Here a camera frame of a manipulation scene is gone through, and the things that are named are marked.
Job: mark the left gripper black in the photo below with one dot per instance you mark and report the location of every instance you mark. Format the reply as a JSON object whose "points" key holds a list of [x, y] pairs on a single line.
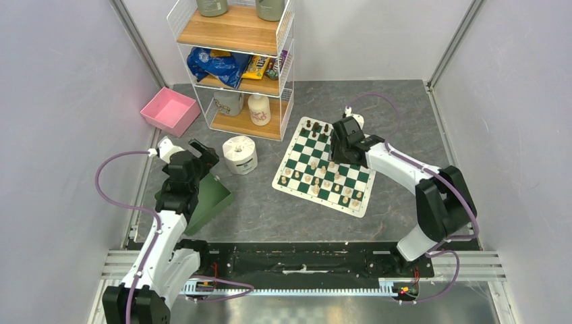
{"points": [[206, 160]]}

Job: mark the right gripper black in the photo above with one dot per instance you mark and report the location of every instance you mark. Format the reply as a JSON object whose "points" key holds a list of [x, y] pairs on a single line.
{"points": [[335, 154]]}

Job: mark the green white chess board mat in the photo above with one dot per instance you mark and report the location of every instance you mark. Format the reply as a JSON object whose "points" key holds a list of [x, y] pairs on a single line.
{"points": [[306, 172]]}

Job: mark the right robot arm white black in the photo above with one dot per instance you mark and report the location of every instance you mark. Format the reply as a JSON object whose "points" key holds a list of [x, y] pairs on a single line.
{"points": [[443, 202]]}

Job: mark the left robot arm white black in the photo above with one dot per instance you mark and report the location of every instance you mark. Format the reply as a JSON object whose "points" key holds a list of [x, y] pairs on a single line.
{"points": [[147, 292]]}

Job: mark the white wrapped paper roll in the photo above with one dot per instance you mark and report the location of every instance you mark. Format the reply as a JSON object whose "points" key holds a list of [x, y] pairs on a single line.
{"points": [[240, 155]]}

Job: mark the green plastic bin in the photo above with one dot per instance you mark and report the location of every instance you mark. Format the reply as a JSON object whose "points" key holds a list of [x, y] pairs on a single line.
{"points": [[212, 201]]}

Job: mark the grey patterned mug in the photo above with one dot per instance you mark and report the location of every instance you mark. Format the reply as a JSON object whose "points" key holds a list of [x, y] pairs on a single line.
{"points": [[229, 103]]}

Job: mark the pink plastic bin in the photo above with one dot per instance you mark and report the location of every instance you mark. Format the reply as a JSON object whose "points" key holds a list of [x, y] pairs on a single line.
{"points": [[171, 112]]}

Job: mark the cream bottle pink lettering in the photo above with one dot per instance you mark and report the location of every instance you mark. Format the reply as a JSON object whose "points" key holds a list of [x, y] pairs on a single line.
{"points": [[259, 109]]}

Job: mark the blue snack bag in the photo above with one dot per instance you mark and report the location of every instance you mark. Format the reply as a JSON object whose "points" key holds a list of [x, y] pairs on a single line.
{"points": [[227, 67]]}

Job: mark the yellow candy bag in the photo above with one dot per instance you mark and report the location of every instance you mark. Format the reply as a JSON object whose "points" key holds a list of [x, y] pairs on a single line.
{"points": [[256, 67]]}

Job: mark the purple snack packet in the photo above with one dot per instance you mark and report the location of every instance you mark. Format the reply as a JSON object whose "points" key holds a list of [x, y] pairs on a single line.
{"points": [[275, 66]]}

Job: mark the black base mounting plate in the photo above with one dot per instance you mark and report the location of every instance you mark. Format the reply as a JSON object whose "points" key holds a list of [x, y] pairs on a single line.
{"points": [[305, 265]]}

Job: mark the grey-green jar left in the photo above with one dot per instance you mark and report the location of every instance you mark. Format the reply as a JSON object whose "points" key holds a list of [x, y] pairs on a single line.
{"points": [[212, 8]]}

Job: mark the grey-green jar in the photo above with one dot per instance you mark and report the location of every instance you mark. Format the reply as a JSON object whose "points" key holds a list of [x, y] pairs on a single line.
{"points": [[212, 8], [270, 10]]}

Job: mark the grey-green jar right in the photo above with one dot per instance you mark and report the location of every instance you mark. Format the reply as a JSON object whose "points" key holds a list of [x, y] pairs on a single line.
{"points": [[270, 10]]}

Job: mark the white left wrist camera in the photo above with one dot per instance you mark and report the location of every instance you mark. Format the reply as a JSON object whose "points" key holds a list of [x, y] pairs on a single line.
{"points": [[164, 150]]}

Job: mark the white wire wooden shelf rack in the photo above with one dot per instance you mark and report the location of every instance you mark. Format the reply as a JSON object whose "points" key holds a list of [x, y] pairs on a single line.
{"points": [[239, 30]]}

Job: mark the white slotted cable duct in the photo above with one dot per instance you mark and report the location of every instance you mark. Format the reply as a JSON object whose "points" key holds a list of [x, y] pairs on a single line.
{"points": [[207, 288]]}

